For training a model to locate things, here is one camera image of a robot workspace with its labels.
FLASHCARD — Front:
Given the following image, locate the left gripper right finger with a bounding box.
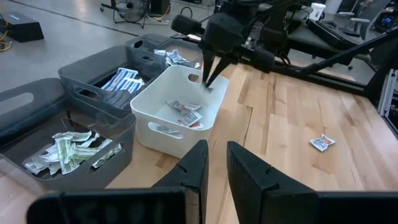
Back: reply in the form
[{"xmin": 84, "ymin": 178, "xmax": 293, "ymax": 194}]
[{"xmin": 226, "ymin": 141, "xmax": 398, "ymax": 224}]

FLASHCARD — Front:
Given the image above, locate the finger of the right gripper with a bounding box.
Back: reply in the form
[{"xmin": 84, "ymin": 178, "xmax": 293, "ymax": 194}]
[
  {"xmin": 206, "ymin": 55, "xmax": 233, "ymax": 88},
  {"xmin": 201, "ymin": 49, "xmax": 216, "ymax": 85}
]

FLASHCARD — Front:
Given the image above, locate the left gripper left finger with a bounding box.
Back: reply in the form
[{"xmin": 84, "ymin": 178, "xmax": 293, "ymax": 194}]
[{"xmin": 26, "ymin": 139, "xmax": 210, "ymax": 224}]

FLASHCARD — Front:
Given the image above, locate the white plastic bin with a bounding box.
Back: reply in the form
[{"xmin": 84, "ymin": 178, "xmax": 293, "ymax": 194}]
[{"xmin": 130, "ymin": 64, "xmax": 230, "ymax": 159}]

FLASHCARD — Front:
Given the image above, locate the black three-compartment tray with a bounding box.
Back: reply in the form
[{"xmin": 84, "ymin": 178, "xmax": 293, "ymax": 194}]
[{"xmin": 125, "ymin": 33, "xmax": 205, "ymax": 71}]

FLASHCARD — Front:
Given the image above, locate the red label large white packet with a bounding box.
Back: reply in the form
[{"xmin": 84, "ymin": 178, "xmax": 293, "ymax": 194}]
[{"xmin": 309, "ymin": 134, "xmax": 336, "ymax": 152}]

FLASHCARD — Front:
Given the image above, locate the black office chair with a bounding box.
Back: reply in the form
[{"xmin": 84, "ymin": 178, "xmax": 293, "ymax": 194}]
[{"xmin": 287, "ymin": 11, "xmax": 373, "ymax": 71}]

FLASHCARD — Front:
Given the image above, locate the black floor fan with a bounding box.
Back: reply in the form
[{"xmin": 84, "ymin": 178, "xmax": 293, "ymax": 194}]
[{"xmin": 99, "ymin": 0, "xmax": 150, "ymax": 29}]

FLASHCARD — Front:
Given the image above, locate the white bucket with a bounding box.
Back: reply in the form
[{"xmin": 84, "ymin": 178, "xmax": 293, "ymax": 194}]
[{"xmin": 309, "ymin": 2, "xmax": 326, "ymax": 22}]

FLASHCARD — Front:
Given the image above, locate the wide grey plastic bin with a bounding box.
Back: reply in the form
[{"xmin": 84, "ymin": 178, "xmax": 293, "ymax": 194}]
[{"xmin": 58, "ymin": 45, "xmax": 167, "ymax": 119}]

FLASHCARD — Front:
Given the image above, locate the narrow grey plastic bin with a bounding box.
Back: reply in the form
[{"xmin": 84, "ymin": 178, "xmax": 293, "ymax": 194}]
[{"xmin": 0, "ymin": 77, "xmax": 137, "ymax": 191}]

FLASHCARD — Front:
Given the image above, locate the silver aluminium profile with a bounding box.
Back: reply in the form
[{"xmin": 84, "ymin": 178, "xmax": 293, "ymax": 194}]
[{"xmin": 377, "ymin": 68, "xmax": 398, "ymax": 118}]

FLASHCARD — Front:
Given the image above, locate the black floor box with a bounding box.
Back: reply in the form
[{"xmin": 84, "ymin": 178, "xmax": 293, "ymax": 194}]
[{"xmin": 0, "ymin": 11, "xmax": 45, "ymax": 44}]

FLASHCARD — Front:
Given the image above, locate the yellow floor cable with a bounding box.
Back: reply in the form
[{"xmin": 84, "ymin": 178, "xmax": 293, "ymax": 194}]
[{"xmin": 0, "ymin": 18, "xmax": 13, "ymax": 52}]

